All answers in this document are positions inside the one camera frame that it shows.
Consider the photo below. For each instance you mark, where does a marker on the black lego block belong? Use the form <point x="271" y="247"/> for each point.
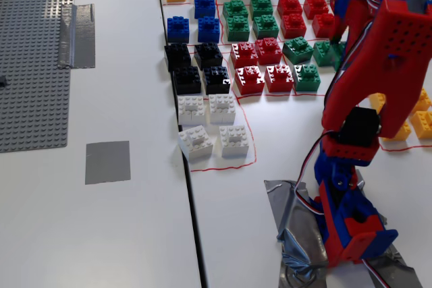
<point x="177" y="56"/>
<point x="217" y="80"/>
<point x="187" y="80"/>
<point x="208" y="54"/>

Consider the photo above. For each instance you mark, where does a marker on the crumpled grey tape strip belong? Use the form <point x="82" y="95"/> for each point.
<point x="77" y="35"/>

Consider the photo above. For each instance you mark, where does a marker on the green lego block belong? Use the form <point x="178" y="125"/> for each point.
<point x="306" y="77"/>
<point x="235" y="8"/>
<point x="297" y="50"/>
<point x="265" y="26"/>
<point x="238" y="28"/>
<point x="338" y="57"/>
<point x="323" y="52"/>
<point x="261" y="6"/>

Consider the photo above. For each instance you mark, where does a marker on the crumpled silver duct tape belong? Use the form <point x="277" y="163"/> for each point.
<point x="297" y="227"/>

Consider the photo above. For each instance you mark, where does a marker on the red lego block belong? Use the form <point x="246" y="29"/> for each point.
<point x="289" y="6"/>
<point x="243" y="54"/>
<point x="268" y="50"/>
<point x="249" y="79"/>
<point x="278" y="77"/>
<point x="315" y="6"/>
<point x="293" y="25"/>
<point x="322" y="25"/>

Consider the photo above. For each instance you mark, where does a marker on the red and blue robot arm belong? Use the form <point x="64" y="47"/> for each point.
<point x="395" y="31"/>

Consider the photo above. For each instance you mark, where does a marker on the grey tape square marker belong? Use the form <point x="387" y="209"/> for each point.
<point x="108" y="161"/>

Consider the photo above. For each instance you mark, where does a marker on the grey studded baseplate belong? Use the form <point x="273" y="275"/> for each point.
<point x="30" y="106"/>

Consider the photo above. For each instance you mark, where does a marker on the blue lego block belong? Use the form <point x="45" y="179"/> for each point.
<point x="177" y="28"/>
<point x="208" y="29"/>
<point x="204" y="5"/>

